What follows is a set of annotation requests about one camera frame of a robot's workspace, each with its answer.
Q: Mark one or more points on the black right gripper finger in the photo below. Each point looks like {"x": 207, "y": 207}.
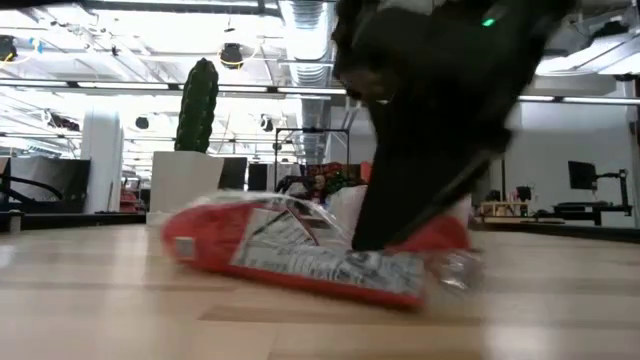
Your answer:
{"x": 480, "y": 170}
{"x": 405, "y": 180}

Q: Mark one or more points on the black monitor on arm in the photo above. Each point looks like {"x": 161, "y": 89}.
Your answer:
{"x": 581, "y": 175}

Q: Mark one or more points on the small wooden shelf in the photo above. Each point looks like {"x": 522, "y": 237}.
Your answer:
{"x": 497, "y": 205}

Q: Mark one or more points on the orange box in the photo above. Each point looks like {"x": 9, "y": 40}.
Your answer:
{"x": 366, "y": 170}

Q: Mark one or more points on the clear plastic bin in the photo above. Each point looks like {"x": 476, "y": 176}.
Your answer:
{"x": 347, "y": 210}

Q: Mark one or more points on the black desk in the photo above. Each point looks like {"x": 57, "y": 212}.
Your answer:
{"x": 590, "y": 207}

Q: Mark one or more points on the dark upright monitor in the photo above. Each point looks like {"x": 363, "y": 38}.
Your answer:
{"x": 232, "y": 175}

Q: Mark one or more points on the white hexagonal plant pot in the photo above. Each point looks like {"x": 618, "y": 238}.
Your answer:
{"x": 186, "y": 175}

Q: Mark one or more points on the green cactus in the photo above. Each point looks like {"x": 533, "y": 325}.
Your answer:
{"x": 197, "y": 105}

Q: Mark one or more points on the white room column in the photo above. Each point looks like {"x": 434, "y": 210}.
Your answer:
{"x": 102, "y": 165}

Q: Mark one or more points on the large dark monitor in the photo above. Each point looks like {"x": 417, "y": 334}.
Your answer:
{"x": 50, "y": 177}

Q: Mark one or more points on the black metal stand frame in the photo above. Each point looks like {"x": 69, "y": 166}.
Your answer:
{"x": 310, "y": 130}

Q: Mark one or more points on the silver ribbed ceiling duct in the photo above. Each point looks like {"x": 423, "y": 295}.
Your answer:
{"x": 305, "y": 40}

